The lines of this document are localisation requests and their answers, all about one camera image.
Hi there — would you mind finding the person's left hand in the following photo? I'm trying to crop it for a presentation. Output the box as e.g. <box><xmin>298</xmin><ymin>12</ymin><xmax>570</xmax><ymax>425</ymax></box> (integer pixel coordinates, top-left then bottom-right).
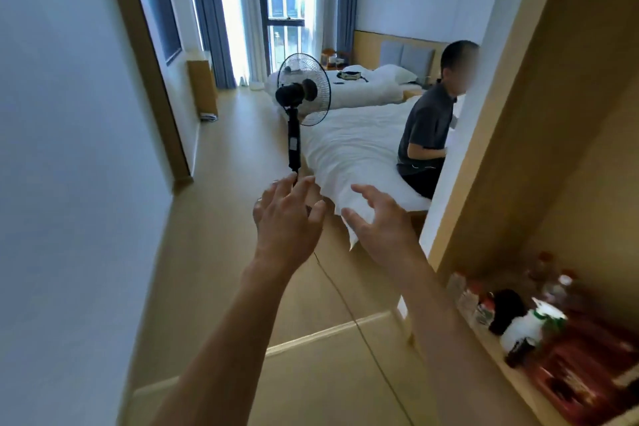
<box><xmin>247</xmin><ymin>172</ymin><xmax>329</xmax><ymax>277</ymax></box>

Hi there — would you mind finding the person's right hand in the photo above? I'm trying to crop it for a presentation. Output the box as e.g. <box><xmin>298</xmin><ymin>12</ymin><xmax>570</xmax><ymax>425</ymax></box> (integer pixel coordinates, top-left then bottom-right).
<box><xmin>341</xmin><ymin>184</ymin><xmax>430</xmax><ymax>282</ymax></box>

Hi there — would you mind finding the person's right forearm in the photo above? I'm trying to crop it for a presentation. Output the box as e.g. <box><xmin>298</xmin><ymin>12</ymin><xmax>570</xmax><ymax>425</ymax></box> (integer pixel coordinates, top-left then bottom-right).
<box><xmin>397</xmin><ymin>263</ymin><xmax>542</xmax><ymax>426</ymax></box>

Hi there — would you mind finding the person's left forearm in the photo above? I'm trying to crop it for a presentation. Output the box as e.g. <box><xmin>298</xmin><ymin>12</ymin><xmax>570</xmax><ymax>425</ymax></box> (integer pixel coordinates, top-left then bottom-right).
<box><xmin>152</xmin><ymin>263</ymin><xmax>296</xmax><ymax>426</ymax></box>

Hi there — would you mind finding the black standing fan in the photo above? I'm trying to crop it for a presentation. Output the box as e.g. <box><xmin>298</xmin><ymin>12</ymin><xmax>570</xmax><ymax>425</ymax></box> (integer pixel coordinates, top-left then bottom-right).
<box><xmin>275</xmin><ymin>52</ymin><xmax>333</xmax><ymax>187</ymax></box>

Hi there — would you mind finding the white bed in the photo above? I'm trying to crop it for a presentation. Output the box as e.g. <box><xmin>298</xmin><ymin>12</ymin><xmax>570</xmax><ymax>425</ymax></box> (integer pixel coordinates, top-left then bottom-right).
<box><xmin>301</xmin><ymin>93</ymin><xmax>468</xmax><ymax>248</ymax></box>
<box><xmin>264</xmin><ymin>65</ymin><xmax>425</xmax><ymax>117</ymax></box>

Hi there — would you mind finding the black bundle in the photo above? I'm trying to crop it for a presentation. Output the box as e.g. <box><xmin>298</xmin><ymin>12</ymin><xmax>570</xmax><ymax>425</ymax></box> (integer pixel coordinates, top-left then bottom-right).
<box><xmin>489</xmin><ymin>289</ymin><xmax>528</xmax><ymax>337</ymax></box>

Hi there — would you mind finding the white spray bottle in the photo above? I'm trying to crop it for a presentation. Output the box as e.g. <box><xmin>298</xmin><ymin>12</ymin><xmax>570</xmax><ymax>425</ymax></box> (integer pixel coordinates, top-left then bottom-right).
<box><xmin>500</xmin><ymin>296</ymin><xmax>568</xmax><ymax>354</ymax></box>

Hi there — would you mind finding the wooden desk partition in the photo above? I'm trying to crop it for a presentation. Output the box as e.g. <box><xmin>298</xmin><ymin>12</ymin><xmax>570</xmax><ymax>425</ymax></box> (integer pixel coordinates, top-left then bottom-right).
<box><xmin>187</xmin><ymin>59</ymin><xmax>220</xmax><ymax>117</ymax></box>

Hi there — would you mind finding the white pillow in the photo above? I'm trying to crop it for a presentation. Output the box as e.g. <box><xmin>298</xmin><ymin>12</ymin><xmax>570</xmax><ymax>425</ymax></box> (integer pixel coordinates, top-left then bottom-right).
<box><xmin>373</xmin><ymin>64</ymin><xmax>419</xmax><ymax>86</ymax></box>

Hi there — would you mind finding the small dark bottle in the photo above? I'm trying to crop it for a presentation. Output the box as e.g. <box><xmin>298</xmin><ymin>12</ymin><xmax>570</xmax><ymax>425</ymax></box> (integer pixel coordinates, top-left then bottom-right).
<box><xmin>504</xmin><ymin>337</ymin><xmax>536</xmax><ymax>369</ymax></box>

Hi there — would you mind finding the clear bottle white cap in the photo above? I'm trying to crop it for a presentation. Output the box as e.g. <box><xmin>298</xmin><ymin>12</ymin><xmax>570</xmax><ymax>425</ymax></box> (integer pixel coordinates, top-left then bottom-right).
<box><xmin>541</xmin><ymin>268</ymin><xmax>582</xmax><ymax>312</ymax></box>

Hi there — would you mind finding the grey headboard cushion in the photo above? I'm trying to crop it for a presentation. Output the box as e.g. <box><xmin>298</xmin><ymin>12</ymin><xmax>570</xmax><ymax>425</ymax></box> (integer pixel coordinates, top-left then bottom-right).
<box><xmin>379</xmin><ymin>40</ymin><xmax>404</xmax><ymax>67</ymax></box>
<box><xmin>400</xmin><ymin>43</ymin><xmax>436</xmax><ymax>85</ymax></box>

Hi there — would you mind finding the wooden chair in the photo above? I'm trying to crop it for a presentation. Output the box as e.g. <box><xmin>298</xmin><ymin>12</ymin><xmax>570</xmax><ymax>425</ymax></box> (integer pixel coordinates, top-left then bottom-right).
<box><xmin>320</xmin><ymin>49</ymin><xmax>350</xmax><ymax>70</ymax></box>

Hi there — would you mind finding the wooden headboard panel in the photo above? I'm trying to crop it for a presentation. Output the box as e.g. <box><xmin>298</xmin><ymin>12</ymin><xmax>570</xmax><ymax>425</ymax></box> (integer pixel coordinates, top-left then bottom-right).
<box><xmin>353</xmin><ymin>30</ymin><xmax>450</xmax><ymax>87</ymax></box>

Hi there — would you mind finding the tall black framed window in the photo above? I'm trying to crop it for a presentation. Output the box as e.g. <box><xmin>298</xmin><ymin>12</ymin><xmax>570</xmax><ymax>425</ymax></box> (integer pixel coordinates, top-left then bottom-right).
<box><xmin>254</xmin><ymin>0</ymin><xmax>308</xmax><ymax>75</ymax></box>

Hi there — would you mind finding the white sheer curtain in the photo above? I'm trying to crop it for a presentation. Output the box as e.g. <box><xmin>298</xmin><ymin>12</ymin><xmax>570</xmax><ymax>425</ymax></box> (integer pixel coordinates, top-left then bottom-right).
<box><xmin>302</xmin><ymin>0</ymin><xmax>340</xmax><ymax>60</ymax></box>
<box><xmin>213</xmin><ymin>0</ymin><xmax>268</xmax><ymax>87</ymax></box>

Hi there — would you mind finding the red box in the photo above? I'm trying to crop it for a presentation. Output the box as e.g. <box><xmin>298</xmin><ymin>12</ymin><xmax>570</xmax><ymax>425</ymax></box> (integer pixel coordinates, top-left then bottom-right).
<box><xmin>524</xmin><ymin>316</ymin><xmax>639</xmax><ymax>426</ymax></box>

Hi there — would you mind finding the black fan cable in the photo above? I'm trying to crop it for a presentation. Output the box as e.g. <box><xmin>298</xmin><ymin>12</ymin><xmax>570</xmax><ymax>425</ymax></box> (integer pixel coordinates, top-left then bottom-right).
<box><xmin>313</xmin><ymin>252</ymin><xmax>415</xmax><ymax>426</ymax></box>

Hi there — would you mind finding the wooden television wall panel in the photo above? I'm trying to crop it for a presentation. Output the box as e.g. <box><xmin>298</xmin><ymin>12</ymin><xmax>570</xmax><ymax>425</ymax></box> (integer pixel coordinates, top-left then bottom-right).
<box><xmin>97</xmin><ymin>0</ymin><xmax>220</xmax><ymax>187</ymax></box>

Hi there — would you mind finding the black wall television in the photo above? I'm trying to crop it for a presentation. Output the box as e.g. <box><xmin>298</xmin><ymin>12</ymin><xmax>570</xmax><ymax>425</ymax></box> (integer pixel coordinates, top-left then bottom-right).
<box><xmin>137</xmin><ymin>0</ymin><xmax>183</xmax><ymax>66</ymax></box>

